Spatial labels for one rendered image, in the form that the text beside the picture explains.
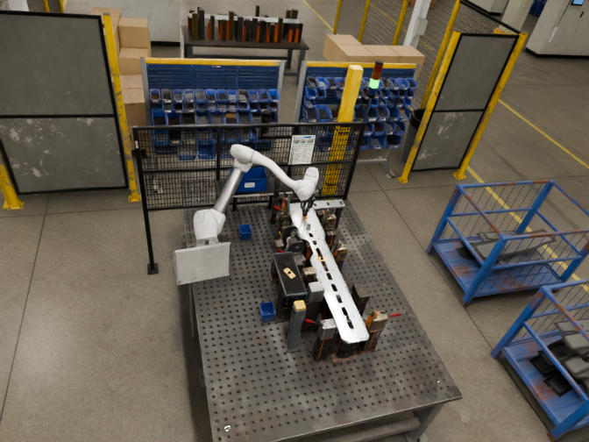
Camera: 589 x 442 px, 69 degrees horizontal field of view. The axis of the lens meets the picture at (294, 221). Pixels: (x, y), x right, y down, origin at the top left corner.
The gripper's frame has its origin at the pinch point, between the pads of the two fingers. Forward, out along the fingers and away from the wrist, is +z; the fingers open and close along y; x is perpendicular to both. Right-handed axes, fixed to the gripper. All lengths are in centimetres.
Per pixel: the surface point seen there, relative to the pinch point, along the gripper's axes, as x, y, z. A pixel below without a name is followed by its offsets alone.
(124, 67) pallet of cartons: 396, -145, 45
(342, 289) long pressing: -77, 5, 7
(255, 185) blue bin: 35.3, -33.5, -2.9
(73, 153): 169, -192, 42
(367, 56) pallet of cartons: 265, 162, -29
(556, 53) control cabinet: 651, 905, 92
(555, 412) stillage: -160, 173, 91
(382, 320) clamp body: -109, 19, 2
